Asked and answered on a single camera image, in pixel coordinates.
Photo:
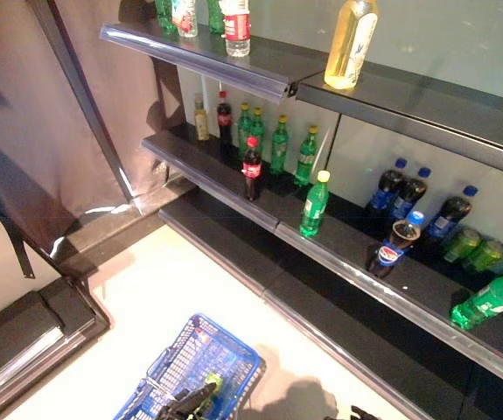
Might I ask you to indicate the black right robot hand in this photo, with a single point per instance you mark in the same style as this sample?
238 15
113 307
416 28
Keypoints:
362 414

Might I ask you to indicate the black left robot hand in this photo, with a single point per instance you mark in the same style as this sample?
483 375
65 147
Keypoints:
187 402

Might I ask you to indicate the blue plastic shopping basket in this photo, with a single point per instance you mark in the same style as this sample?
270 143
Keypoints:
181 363

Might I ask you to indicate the yellow-green drink bottle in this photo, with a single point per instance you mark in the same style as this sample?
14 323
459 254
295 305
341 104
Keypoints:
212 381

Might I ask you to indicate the black base shelf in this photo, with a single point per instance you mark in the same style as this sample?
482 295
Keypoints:
365 332

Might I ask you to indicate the black side display base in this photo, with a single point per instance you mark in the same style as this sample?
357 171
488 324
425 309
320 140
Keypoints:
23 341

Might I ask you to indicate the black end plinth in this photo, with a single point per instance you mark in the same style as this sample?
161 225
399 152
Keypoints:
102 236

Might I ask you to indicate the Coca-Cola bottle red cap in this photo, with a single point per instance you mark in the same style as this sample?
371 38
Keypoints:
224 120
252 170

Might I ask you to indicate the small yellow tea bottle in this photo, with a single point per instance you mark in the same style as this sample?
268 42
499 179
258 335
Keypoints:
201 122

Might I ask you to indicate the brown curtain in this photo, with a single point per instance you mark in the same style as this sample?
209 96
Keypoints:
23 87

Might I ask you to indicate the large yellow tea bottle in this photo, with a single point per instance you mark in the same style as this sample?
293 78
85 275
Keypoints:
351 44

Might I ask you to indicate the clear bottle colourful label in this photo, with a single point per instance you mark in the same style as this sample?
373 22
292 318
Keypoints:
186 17

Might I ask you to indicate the green soda bottle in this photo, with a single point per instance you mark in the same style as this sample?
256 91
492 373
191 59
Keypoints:
215 15
164 15

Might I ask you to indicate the black shelf board clear rail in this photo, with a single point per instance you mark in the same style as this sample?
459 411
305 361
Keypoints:
233 61
356 262
216 162

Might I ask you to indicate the black shelf board without rail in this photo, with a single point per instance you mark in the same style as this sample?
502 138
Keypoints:
430 118

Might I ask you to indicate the black metal frame post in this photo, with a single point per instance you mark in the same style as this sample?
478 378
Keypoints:
81 87

